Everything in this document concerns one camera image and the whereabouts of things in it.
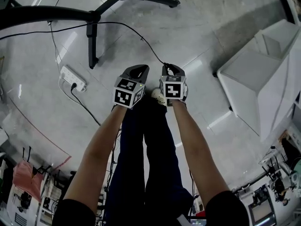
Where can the dark tablet screen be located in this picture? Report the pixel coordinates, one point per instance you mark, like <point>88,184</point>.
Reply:
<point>197,222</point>

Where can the red cloth bag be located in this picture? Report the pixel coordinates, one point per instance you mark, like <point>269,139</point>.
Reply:
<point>23,180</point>

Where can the white folded table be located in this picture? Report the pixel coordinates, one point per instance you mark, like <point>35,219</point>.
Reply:
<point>242,74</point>

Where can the person's black trousers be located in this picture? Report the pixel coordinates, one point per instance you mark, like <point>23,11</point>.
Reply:
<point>152,161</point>

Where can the person's black t-shirt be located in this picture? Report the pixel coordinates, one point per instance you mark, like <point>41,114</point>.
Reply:
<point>70,213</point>

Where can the black TV stand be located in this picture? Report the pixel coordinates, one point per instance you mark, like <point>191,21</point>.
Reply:
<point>47,13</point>

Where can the person's left forearm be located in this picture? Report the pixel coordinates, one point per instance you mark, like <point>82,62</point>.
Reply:
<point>101,145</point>

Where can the person's right white shoe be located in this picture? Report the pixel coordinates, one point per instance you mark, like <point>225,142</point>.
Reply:
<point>157,95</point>

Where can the white power strip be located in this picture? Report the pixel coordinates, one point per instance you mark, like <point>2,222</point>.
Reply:
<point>70,75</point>

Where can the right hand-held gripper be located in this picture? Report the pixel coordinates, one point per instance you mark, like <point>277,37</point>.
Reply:
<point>174,91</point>

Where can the white box appliance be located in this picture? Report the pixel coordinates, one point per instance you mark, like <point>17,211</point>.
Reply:
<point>261,211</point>

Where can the person's right forearm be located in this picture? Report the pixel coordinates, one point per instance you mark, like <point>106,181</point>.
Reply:
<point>192,138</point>

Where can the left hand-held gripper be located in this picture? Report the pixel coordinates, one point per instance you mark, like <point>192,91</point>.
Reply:
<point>127,94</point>

